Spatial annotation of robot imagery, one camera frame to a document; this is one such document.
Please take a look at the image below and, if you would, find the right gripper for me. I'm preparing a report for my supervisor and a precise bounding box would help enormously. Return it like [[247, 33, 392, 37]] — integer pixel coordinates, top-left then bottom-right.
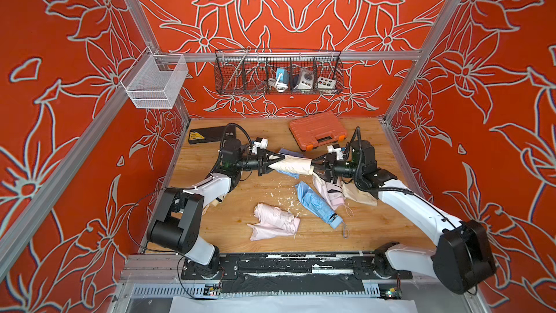
[[307, 154, 363, 187]]

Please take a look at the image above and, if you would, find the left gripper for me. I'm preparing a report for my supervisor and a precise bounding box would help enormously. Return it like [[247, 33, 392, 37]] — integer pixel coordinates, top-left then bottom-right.
[[235, 150, 284, 178]]

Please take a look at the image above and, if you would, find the cream sleeved umbrella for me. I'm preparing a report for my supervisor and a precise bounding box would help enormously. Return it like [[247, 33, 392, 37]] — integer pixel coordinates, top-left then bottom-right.
[[276, 155, 314, 175]]

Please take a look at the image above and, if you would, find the light blue sleeved umbrella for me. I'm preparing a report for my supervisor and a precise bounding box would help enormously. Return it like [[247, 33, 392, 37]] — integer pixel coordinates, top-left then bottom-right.
[[276, 149, 305, 179]]

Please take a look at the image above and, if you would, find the cream sleeve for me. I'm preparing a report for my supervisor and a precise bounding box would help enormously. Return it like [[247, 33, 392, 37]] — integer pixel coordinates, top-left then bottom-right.
[[341, 183, 377, 207]]

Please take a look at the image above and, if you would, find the pink sleeved umbrella long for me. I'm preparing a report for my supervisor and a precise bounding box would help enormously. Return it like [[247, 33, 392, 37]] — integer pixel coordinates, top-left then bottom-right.
[[254, 203, 301, 235]]

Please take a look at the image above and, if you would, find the pink sleeved umbrella short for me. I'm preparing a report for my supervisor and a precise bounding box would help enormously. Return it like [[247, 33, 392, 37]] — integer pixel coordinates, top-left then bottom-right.
[[324, 182, 354, 217]]

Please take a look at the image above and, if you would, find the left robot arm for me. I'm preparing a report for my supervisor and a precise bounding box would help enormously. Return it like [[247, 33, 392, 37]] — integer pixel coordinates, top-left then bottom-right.
[[146, 123, 286, 272]]

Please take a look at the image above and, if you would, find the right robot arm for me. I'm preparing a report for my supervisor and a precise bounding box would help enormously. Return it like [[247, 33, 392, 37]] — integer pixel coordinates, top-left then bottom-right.
[[311, 129, 497, 294]]

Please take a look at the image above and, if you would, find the red plastic tool case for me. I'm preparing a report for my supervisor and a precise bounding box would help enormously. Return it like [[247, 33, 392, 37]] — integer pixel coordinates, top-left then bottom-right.
[[289, 112, 348, 152]]

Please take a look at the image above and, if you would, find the black yellow tool box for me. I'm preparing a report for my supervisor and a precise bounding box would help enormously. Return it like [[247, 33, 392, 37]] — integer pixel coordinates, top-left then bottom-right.
[[188, 126, 236, 145]]

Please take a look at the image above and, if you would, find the beige black unsleeved umbrella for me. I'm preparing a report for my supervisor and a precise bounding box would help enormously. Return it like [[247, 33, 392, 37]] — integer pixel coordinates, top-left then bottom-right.
[[201, 195, 226, 215]]

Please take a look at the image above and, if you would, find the white mesh basket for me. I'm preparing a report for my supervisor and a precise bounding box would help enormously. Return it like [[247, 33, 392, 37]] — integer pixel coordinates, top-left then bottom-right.
[[121, 55, 189, 110]]

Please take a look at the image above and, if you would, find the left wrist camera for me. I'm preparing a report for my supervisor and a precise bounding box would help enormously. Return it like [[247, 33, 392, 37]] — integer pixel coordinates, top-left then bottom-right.
[[251, 137, 268, 154]]

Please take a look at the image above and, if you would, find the black wire wall basket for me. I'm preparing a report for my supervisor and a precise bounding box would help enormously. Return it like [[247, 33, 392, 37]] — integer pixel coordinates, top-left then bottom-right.
[[214, 48, 345, 96]]

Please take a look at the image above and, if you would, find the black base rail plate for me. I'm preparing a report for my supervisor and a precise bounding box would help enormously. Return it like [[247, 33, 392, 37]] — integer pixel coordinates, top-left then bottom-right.
[[177, 252, 414, 299]]

